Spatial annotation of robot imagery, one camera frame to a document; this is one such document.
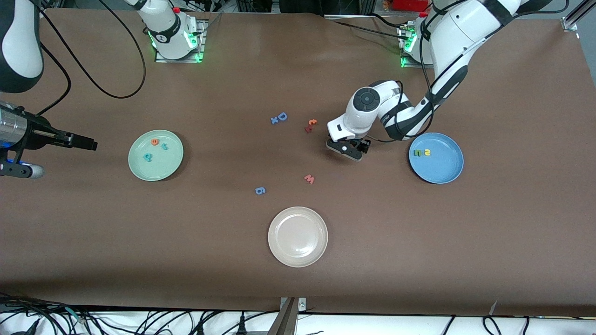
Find blue plate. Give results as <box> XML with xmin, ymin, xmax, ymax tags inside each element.
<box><xmin>408</xmin><ymin>132</ymin><xmax>465</xmax><ymax>185</ymax></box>

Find green plate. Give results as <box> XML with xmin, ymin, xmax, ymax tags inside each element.
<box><xmin>128</xmin><ymin>129</ymin><xmax>184</xmax><ymax>182</ymax></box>

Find beige plate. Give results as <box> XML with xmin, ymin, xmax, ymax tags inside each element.
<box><xmin>268</xmin><ymin>206</ymin><xmax>329</xmax><ymax>268</ymax></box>

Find brown table cover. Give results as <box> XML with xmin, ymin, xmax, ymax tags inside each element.
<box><xmin>0</xmin><ymin>8</ymin><xmax>596</xmax><ymax>317</ymax></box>

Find red box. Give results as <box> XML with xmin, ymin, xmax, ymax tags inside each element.
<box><xmin>391</xmin><ymin>0</ymin><xmax>431</xmax><ymax>12</ymax></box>

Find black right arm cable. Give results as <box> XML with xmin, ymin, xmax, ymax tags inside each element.
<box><xmin>0</xmin><ymin>0</ymin><xmax>147</xmax><ymax>126</ymax></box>

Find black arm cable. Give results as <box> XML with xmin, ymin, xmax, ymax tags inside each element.
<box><xmin>0</xmin><ymin>0</ymin><xmax>147</xmax><ymax>126</ymax></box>
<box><xmin>370</xmin><ymin>0</ymin><xmax>569</xmax><ymax>143</ymax></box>

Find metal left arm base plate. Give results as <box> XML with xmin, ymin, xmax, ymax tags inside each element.
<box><xmin>400</xmin><ymin>23</ymin><xmax>434</xmax><ymax>69</ymax></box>

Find black base cable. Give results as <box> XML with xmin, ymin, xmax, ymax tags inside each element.
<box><xmin>333</xmin><ymin>19</ymin><xmax>406</xmax><ymax>40</ymax></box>

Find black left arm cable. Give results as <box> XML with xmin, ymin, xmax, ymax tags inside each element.
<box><xmin>370</xmin><ymin>0</ymin><xmax>569</xmax><ymax>143</ymax></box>

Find aluminium frame structure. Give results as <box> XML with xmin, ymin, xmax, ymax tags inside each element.
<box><xmin>235</xmin><ymin>0</ymin><xmax>378</xmax><ymax>19</ymax></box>

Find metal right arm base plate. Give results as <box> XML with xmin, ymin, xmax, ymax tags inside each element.
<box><xmin>155</xmin><ymin>19</ymin><xmax>208</xmax><ymax>63</ymax></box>

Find aluminium table bracket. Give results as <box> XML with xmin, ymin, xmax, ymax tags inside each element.
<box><xmin>278</xmin><ymin>297</ymin><xmax>307</xmax><ymax>335</ymax></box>

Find aluminium corner rail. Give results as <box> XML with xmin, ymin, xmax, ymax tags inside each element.
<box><xmin>561</xmin><ymin>0</ymin><xmax>596</xmax><ymax>32</ymax></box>

